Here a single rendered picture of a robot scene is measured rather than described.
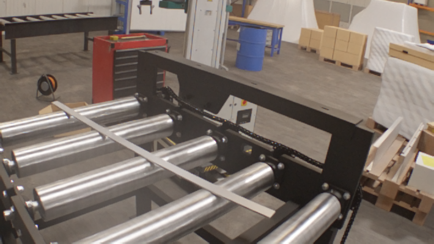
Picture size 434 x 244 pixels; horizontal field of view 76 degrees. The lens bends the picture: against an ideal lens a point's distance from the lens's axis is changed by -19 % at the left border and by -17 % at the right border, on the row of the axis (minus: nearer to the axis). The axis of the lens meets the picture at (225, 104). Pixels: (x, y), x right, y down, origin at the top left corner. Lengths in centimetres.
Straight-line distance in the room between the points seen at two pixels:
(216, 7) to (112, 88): 141
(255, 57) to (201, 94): 537
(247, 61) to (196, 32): 425
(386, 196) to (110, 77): 285
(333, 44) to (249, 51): 345
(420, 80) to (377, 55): 515
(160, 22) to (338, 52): 540
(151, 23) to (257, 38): 218
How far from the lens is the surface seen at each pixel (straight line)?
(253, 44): 682
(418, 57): 446
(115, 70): 346
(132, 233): 91
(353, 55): 947
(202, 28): 272
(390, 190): 292
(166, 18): 601
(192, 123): 162
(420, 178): 288
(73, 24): 646
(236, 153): 147
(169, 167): 118
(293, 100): 124
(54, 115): 165
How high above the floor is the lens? 152
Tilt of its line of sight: 19 degrees down
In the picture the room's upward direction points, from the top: 7 degrees clockwise
